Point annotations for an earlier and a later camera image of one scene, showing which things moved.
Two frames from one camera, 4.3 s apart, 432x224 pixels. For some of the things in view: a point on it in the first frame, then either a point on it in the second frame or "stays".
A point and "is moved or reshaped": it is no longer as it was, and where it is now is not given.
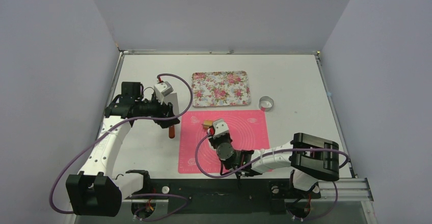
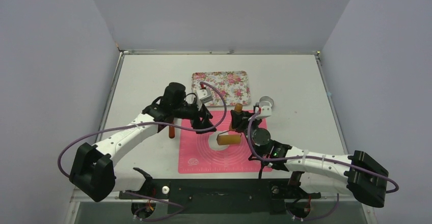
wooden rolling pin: (207, 123) is moved or reshaped
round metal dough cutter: (266, 103) stays
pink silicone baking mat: (247, 129) stays
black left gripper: (163, 110) to (204, 114)
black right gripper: (212, 130) to (242, 120)
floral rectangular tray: (220, 88) stays
